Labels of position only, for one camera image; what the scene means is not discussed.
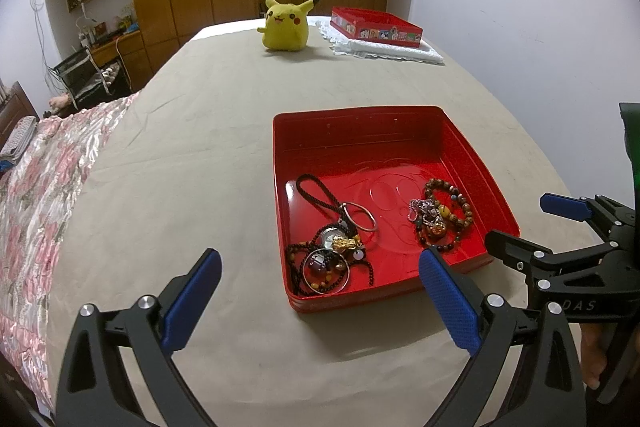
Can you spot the yellow plush toy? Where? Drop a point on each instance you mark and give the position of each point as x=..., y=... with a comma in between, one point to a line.
x=285, y=29

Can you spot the white lace cloth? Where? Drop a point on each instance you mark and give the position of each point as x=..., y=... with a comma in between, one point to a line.
x=390, y=54

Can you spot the person's right hand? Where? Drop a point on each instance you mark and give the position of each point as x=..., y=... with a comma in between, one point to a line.
x=592, y=352

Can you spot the red printed tin box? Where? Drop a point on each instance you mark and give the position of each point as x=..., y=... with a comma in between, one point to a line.
x=370, y=34

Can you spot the red tin tray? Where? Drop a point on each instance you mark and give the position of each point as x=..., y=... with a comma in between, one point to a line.
x=380, y=147

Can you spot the wooden desk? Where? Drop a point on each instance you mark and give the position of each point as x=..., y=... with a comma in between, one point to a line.
x=132, y=48

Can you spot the round silver pendant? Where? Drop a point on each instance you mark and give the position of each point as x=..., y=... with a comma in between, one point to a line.
x=327, y=238

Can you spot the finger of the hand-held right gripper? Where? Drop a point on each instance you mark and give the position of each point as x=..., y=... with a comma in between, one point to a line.
x=562, y=206
x=510, y=249

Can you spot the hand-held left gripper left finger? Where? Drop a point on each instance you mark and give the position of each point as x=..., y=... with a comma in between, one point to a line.
x=192, y=302

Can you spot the gold charm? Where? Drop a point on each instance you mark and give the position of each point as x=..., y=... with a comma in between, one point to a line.
x=345, y=243

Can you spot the grey patterned cloth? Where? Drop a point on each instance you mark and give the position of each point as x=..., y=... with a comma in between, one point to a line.
x=17, y=138

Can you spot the wooden headboard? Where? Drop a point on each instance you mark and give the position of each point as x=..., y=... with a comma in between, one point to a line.
x=15, y=107

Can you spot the white desk lamp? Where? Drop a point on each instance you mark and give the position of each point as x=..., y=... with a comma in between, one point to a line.
x=85, y=21

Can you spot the large silver hoop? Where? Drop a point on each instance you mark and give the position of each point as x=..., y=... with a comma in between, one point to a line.
x=346, y=277

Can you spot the thin silver bangle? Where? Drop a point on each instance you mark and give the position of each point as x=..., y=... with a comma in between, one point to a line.
x=375, y=221

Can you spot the amber pendant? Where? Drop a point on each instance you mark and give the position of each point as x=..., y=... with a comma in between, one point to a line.
x=439, y=229

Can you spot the floral blanket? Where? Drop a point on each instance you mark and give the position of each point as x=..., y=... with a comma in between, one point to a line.
x=45, y=207

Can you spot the pink soft toy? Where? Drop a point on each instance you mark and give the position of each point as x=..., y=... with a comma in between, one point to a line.
x=57, y=104

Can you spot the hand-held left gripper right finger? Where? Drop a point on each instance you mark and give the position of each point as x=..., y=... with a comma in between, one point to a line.
x=450, y=302

